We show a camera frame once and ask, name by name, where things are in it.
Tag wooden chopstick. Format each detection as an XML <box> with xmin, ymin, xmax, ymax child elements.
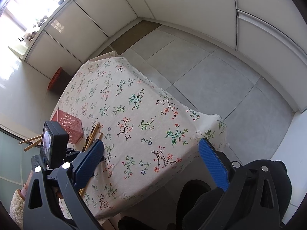
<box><xmin>76</xmin><ymin>139</ymin><xmax>104</xmax><ymax>196</ymax></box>
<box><xmin>18</xmin><ymin>135</ymin><xmax>42</xmax><ymax>144</ymax></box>
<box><xmin>85</xmin><ymin>123</ymin><xmax>100</xmax><ymax>151</ymax></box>
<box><xmin>24</xmin><ymin>139</ymin><xmax>42</xmax><ymax>152</ymax></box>

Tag black chopstick gold band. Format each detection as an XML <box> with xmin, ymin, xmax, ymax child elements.
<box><xmin>82</xmin><ymin>126</ymin><xmax>96</xmax><ymax>152</ymax></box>

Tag white kitchen cabinets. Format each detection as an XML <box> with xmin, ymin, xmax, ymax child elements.
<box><xmin>23</xmin><ymin>0</ymin><xmax>306</xmax><ymax>111</ymax></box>

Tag left hand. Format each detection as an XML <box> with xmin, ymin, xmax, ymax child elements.
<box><xmin>21</xmin><ymin>172</ymin><xmax>64</xmax><ymax>200</ymax></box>

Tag black trousers leg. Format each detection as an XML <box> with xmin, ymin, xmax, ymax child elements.
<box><xmin>117</xmin><ymin>159</ymin><xmax>293</xmax><ymax>230</ymax></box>

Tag white fleece sleeve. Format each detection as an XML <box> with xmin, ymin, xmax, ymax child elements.
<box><xmin>9</xmin><ymin>189</ymin><xmax>25</xmax><ymax>229</ymax></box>

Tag pink perforated utensil holder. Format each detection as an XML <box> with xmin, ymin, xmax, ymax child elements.
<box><xmin>51</xmin><ymin>109</ymin><xmax>84</xmax><ymax>144</ymax></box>

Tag wooden chopstick in holder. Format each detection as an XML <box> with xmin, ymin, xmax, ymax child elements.
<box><xmin>18</xmin><ymin>135</ymin><xmax>42</xmax><ymax>144</ymax></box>
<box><xmin>24</xmin><ymin>139</ymin><xmax>42</xmax><ymax>152</ymax></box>

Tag floral tablecloth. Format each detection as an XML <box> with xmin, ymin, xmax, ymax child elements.
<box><xmin>56</xmin><ymin>57</ymin><xmax>227</xmax><ymax>220</ymax></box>

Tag red rimmed trash bin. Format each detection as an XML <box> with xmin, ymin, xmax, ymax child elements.
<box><xmin>47</xmin><ymin>67</ymin><xmax>72</xmax><ymax>96</ymax></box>

